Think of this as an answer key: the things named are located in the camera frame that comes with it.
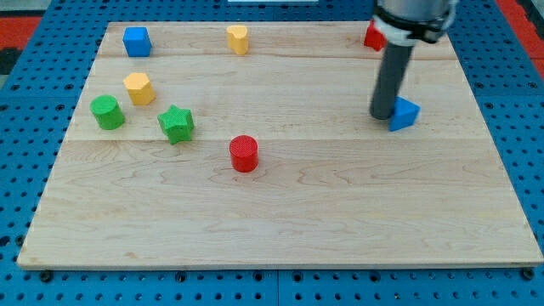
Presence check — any green star block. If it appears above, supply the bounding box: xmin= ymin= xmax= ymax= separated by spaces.
xmin=157 ymin=105 xmax=195 ymax=145

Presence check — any wooden board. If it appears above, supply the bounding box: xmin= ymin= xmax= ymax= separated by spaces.
xmin=17 ymin=22 xmax=543 ymax=270

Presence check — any blue triangle block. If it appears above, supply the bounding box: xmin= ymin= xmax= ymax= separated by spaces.
xmin=388 ymin=96 xmax=421 ymax=132

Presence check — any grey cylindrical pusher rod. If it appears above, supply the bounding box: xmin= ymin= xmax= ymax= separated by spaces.
xmin=369 ymin=42 xmax=413 ymax=120

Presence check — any red block behind arm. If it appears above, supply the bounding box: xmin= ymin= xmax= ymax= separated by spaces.
xmin=363 ymin=20 xmax=387 ymax=52

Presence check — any yellow heart block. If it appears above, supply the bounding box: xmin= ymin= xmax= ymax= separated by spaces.
xmin=226 ymin=25 xmax=249 ymax=55

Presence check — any red cylinder block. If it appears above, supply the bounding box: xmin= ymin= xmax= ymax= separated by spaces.
xmin=229 ymin=135 xmax=258 ymax=173

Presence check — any green cylinder block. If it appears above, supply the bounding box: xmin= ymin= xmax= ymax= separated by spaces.
xmin=89 ymin=95 xmax=125 ymax=130

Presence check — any yellow hexagon block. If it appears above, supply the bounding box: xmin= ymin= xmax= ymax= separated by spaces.
xmin=123 ymin=72 xmax=156 ymax=106

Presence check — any grey robot arm end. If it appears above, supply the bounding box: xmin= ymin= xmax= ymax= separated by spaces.
xmin=373 ymin=0 xmax=459 ymax=47

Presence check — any blue cube block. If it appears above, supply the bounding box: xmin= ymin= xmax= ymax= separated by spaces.
xmin=122 ymin=26 xmax=152 ymax=57

